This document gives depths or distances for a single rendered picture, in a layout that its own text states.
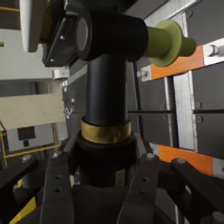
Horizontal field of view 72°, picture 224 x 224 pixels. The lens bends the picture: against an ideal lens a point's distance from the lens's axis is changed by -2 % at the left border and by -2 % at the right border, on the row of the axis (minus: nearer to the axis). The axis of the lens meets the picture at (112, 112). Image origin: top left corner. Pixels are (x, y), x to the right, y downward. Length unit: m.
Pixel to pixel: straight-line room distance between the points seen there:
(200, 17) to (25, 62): 4.47
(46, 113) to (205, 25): 4.41
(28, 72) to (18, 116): 1.14
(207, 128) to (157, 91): 0.10
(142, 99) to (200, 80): 0.13
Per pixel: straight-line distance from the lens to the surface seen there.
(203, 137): 0.25
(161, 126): 0.30
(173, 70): 0.26
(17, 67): 4.57
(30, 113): 4.51
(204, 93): 0.24
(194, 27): 0.26
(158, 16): 0.32
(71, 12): 0.41
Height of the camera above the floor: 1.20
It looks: 28 degrees down
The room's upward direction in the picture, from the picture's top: 98 degrees counter-clockwise
